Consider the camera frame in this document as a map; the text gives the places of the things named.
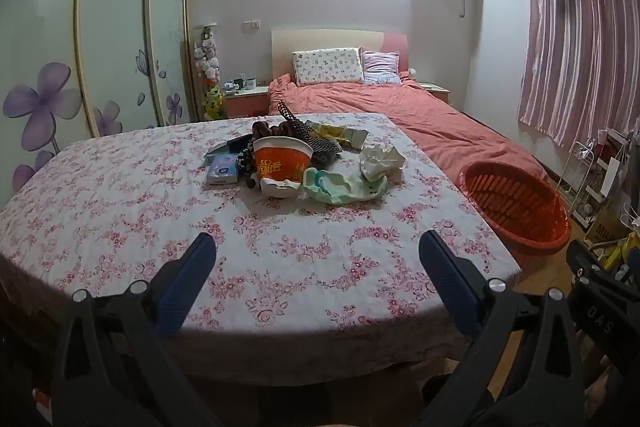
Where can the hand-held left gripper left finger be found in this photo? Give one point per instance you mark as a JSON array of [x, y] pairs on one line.
[[187, 277]]

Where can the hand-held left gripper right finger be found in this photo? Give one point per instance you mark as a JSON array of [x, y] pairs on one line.
[[445, 277]]

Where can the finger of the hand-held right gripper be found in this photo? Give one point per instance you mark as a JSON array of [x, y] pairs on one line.
[[582, 262]]

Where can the red plastic basket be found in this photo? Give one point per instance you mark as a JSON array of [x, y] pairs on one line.
[[530, 227]]

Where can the blue tissue pack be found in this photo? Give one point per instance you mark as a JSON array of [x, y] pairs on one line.
[[223, 169]]

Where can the black floral scrunchie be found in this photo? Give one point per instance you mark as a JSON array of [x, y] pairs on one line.
[[245, 167]]

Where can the white tissue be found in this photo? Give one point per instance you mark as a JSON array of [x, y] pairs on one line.
[[380, 162]]

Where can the green panda sock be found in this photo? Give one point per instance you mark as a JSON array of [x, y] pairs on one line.
[[345, 189]]

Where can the dark patterned sock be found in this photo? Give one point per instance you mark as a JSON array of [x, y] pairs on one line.
[[227, 147]]

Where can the orange paper cup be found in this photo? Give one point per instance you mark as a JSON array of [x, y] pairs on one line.
[[280, 167]]

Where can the brown striped scrunchie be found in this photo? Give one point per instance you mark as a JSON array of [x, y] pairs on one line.
[[280, 129]]

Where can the yellow white snack wrapper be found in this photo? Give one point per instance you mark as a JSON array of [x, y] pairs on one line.
[[340, 134]]

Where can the black beige checkered hair band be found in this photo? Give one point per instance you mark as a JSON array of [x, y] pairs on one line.
[[312, 139]]

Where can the yellow bag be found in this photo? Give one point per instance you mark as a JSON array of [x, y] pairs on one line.
[[625, 252]]

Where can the pink floral tablecloth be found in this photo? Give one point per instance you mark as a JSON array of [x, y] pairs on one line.
[[150, 217]]

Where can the white storage shelf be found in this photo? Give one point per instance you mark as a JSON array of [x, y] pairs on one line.
[[607, 167]]

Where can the salmon duvet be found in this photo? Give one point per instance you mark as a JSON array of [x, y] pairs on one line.
[[425, 117]]

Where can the yellow green plush toy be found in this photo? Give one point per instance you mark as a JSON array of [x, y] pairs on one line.
[[212, 102]]

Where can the pink drawer nightstand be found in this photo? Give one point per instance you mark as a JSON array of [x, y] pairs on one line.
[[245, 107]]

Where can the beige nightstand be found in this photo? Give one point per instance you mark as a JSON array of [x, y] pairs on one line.
[[436, 91]]

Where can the white mug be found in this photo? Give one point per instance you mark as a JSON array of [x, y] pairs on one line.
[[249, 83]]

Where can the small white round object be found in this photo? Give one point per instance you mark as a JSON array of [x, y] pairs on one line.
[[412, 73]]

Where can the pink striped pillow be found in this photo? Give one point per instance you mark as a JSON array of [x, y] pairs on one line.
[[381, 67]]

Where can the clear tube of plush toys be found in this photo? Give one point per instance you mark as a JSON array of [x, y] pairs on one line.
[[206, 57]]

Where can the pink satin curtain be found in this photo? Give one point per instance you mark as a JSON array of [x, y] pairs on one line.
[[570, 37]]

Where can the white floral pillow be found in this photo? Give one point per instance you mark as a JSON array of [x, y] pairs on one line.
[[327, 67]]

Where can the beige pink bed headboard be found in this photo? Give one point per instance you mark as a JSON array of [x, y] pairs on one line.
[[325, 38]]

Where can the wardrobe with purple flowers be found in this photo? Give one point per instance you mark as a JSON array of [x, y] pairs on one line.
[[115, 7]]

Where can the white wall socket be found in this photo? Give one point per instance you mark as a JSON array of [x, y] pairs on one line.
[[252, 24]]

